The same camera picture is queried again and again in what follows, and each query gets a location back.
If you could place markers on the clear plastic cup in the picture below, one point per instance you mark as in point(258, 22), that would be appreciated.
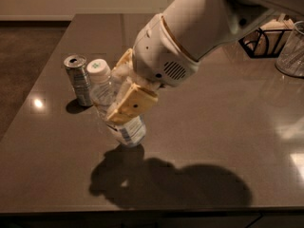
point(291, 58)

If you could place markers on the packets in basket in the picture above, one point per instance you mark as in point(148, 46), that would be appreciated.
point(269, 37)

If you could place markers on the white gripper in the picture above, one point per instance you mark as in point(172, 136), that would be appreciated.
point(158, 52)

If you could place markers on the silver drink can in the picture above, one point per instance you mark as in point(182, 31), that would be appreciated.
point(75, 66)

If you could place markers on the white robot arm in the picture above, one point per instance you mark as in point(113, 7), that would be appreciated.
point(200, 26)

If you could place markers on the clear plastic water bottle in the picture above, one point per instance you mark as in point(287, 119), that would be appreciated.
point(102, 95)

